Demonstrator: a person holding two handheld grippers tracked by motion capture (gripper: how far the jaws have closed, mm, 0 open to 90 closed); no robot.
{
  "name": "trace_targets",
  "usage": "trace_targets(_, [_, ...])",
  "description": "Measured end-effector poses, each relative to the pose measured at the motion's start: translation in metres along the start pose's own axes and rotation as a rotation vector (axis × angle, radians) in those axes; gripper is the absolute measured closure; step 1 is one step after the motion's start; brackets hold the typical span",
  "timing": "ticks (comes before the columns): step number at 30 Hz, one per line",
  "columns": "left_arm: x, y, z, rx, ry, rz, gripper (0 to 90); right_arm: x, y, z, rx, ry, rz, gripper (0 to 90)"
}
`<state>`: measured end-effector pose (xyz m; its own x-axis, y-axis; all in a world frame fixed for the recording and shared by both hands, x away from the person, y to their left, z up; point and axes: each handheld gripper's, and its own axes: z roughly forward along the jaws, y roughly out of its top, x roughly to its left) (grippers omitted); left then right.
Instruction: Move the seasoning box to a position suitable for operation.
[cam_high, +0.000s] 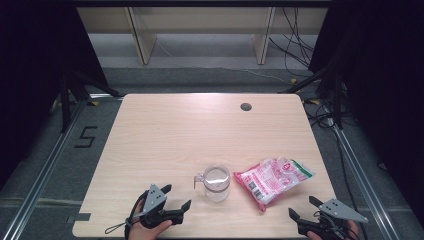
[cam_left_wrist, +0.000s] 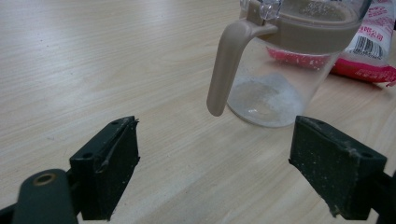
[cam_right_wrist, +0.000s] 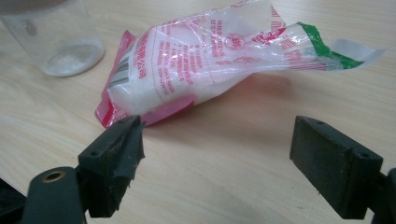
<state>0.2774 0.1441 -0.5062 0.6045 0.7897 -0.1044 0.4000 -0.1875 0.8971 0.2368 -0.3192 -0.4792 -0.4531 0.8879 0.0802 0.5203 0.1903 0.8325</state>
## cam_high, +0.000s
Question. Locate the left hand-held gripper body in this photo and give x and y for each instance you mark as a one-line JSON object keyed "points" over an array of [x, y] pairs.
{"points": [[156, 196]]}

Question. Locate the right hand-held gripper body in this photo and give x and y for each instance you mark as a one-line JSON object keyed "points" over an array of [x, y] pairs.
{"points": [[338, 210]]}

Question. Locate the pink and white plastic bag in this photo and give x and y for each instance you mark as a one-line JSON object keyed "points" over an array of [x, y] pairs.
{"points": [[271, 181]]}

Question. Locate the person's right hand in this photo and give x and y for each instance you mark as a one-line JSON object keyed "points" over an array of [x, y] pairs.
{"points": [[353, 230]]}

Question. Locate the person's left hand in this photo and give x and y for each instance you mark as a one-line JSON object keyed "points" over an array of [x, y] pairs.
{"points": [[146, 234]]}

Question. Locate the black metal stand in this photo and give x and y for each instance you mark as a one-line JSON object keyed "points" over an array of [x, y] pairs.
{"points": [[66, 106], [337, 100]]}

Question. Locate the black curtain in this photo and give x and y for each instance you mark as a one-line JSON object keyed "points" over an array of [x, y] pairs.
{"points": [[30, 83], [386, 83]]}

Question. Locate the metal floor rail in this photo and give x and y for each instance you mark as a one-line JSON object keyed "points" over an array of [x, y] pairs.
{"points": [[363, 176], [36, 186]]}

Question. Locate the black table edge bracket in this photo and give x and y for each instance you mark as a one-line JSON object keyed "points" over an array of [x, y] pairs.
{"points": [[81, 217]]}

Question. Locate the beige wooden desk frame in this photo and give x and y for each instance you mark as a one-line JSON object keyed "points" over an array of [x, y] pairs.
{"points": [[200, 20]]}

